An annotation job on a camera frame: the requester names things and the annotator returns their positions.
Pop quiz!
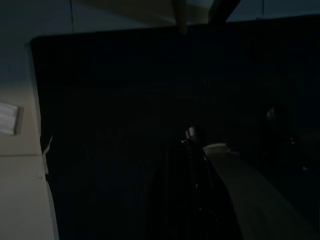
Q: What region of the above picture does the black floor mat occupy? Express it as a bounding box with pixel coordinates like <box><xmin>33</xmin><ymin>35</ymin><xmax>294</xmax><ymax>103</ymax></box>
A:
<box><xmin>29</xmin><ymin>14</ymin><xmax>320</xmax><ymax>240</ymax></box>

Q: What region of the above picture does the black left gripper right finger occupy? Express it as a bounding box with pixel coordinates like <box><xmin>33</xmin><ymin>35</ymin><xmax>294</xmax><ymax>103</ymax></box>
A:
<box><xmin>183</xmin><ymin>126</ymin><xmax>238</xmax><ymax>240</ymax></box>

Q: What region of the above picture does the white paper piece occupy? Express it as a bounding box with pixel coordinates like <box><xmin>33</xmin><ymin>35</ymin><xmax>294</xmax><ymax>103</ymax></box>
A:
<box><xmin>0</xmin><ymin>101</ymin><xmax>25</xmax><ymax>137</ymax></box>

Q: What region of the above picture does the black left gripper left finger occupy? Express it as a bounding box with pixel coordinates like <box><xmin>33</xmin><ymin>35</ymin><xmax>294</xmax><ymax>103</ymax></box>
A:
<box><xmin>134</xmin><ymin>143</ymin><xmax>191</xmax><ymax>240</ymax></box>

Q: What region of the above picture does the small white torn scrap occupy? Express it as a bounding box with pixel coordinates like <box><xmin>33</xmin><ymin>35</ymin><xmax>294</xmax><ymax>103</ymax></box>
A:
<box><xmin>37</xmin><ymin>135</ymin><xmax>54</xmax><ymax>180</ymax></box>

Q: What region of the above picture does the light wooden table leg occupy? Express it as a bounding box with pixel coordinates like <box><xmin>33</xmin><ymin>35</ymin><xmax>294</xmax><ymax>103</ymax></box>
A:
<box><xmin>169</xmin><ymin>0</ymin><xmax>189</xmax><ymax>35</ymax></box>

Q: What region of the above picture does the silver robot left leg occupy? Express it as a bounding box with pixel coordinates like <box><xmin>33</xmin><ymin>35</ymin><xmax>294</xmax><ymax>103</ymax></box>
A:
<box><xmin>202</xmin><ymin>142</ymin><xmax>320</xmax><ymax>240</ymax></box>

